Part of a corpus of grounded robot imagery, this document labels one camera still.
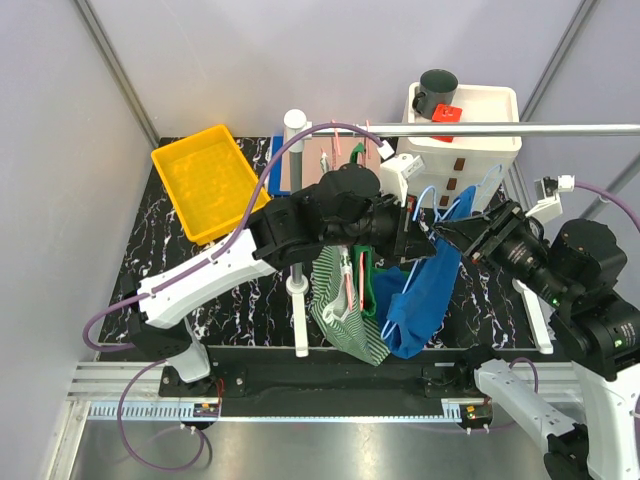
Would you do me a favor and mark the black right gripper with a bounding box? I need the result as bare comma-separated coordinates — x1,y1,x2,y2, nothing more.
429,194,573,305

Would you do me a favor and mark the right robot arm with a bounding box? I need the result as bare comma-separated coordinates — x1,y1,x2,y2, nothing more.
433,200,639,479

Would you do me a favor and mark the white drawer unit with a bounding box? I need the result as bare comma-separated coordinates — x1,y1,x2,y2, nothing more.
396,85,522,211

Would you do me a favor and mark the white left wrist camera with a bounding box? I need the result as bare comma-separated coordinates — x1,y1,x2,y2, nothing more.
378,153,425,207

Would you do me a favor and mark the black marbled mat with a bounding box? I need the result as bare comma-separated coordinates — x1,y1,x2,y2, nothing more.
95,135,551,351

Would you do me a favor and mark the metal clothes rail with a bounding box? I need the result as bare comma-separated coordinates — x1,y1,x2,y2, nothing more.
312,122,639,138

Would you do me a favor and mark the purple floor cable loop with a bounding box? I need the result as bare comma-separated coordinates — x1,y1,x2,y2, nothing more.
117,357,213,471

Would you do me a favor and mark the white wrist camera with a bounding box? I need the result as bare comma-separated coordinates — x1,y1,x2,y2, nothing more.
526,175,575,224
378,153,425,207

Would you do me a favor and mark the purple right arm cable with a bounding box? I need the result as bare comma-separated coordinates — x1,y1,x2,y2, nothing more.
572,181,640,231

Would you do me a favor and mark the light blue wire hanger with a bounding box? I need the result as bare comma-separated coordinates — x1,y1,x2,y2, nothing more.
380,163,503,339

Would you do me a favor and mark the white grey rack post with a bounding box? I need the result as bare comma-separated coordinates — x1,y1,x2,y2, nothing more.
283,109,308,290

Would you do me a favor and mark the blue tank top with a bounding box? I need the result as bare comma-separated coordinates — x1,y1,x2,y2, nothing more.
374,184,479,359

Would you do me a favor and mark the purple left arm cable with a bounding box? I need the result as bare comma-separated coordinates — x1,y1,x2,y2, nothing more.
82,121,397,353

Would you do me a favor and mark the white rack foot bar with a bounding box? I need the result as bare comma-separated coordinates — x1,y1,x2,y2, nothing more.
291,292,309,358

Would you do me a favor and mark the red plastic block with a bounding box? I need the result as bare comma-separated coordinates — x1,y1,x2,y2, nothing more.
431,104,463,123

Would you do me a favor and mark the yellow plastic bin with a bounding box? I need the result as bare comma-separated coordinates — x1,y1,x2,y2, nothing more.
150,123,274,246

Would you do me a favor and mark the green white striped tank top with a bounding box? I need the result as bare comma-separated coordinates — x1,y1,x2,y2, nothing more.
310,246,389,366

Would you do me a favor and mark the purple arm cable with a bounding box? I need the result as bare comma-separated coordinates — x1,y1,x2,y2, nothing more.
572,181,640,231
82,121,397,353

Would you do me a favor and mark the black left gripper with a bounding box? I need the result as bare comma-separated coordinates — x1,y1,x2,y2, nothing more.
325,190,438,263

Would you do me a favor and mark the blue framed pink board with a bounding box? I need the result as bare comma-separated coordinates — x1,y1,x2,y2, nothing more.
267,137,381,196

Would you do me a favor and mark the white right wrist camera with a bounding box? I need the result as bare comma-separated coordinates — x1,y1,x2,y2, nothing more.
526,175,575,224

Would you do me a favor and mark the pink wire hanger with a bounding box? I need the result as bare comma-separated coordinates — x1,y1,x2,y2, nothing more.
358,137,370,311
331,133,353,311

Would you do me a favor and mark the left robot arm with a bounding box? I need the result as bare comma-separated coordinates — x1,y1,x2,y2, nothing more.
128,164,436,396

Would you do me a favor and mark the dark grey mug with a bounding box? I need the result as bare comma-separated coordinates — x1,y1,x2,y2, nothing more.
412,69,459,119

